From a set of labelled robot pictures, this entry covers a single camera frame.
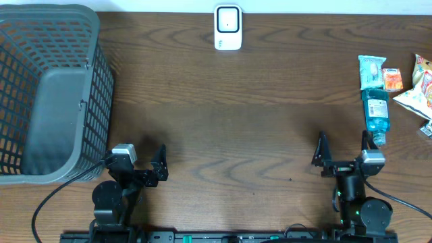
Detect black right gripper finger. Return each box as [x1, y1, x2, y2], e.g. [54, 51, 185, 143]
[311, 131, 332, 166]
[361, 130, 378, 151]

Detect teal mouthwash bottle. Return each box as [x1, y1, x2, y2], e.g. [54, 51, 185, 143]
[361, 88, 391, 146]

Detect small dark green box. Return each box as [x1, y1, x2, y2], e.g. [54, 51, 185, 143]
[420, 120, 432, 138]

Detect small orange box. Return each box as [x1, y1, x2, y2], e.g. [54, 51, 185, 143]
[382, 68, 403, 92]

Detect light teal candy packet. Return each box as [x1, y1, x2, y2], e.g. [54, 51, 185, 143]
[358, 55, 387, 90]

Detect yellow snack bag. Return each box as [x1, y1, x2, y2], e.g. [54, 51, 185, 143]
[393, 54, 431, 120]

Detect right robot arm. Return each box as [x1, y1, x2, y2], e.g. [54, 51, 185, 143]
[311, 130, 393, 238]

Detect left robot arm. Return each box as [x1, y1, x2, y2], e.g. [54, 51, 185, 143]
[89, 144, 169, 243]

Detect white barcode scanner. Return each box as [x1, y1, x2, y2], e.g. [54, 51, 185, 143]
[213, 4, 242, 51]

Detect grey plastic mesh basket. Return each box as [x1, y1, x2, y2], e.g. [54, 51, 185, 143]
[1, 4, 114, 185]

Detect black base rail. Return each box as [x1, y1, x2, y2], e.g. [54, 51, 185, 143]
[59, 229, 398, 243]

